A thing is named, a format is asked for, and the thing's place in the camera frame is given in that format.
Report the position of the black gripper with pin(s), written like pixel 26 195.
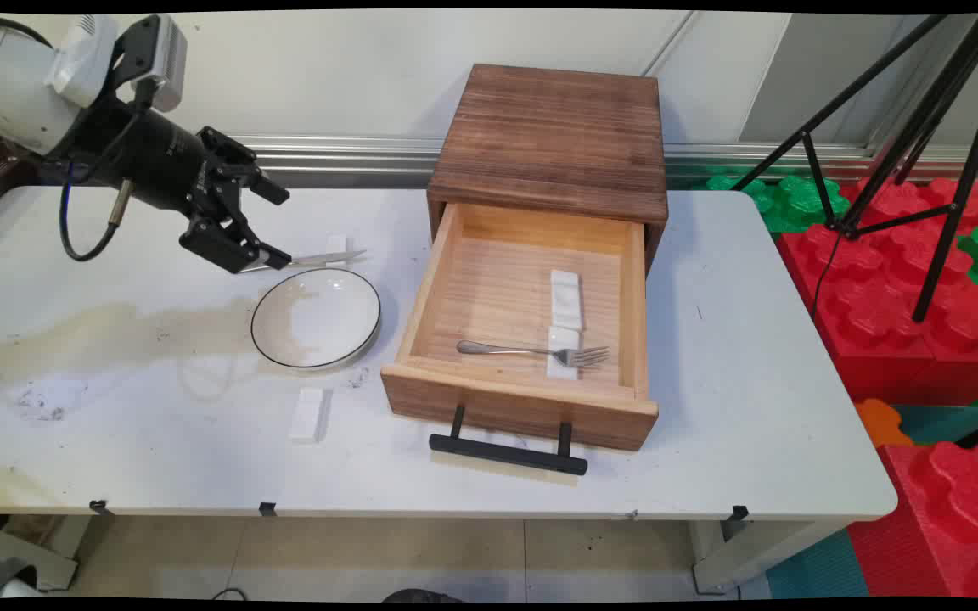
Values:
pixel 154 157

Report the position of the silver table knife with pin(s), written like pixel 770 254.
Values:
pixel 328 257

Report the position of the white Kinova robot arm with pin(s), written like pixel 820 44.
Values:
pixel 5 93

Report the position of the white ceramic cutlery rest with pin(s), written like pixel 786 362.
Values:
pixel 336 243
pixel 308 416
pixel 566 297
pixel 561 335

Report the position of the white plate with black rim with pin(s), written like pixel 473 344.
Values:
pixel 316 318

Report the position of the light wooden drawer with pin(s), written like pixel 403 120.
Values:
pixel 514 297

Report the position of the black table edge clip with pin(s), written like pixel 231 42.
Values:
pixel 99 507
pixel 738 512
pixel 267 509

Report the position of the silver fork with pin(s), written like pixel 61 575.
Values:
pixel 523 350

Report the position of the dark brown wooden cabinet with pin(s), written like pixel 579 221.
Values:
pixel 553 136

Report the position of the dark round floor object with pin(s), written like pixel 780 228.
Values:
pixel 421 596

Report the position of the white table leg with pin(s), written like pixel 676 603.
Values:
pixel 752 556

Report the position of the orange foam piece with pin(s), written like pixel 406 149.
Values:
pixel 879 423

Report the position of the teal foam mat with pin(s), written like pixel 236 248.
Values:
pixel 820 568

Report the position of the black tripod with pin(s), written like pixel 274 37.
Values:
pixel 939 110

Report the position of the aluminium wall rail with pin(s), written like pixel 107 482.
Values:
pixel 353 157

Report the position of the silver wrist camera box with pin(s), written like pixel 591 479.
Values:
pixel 162 59

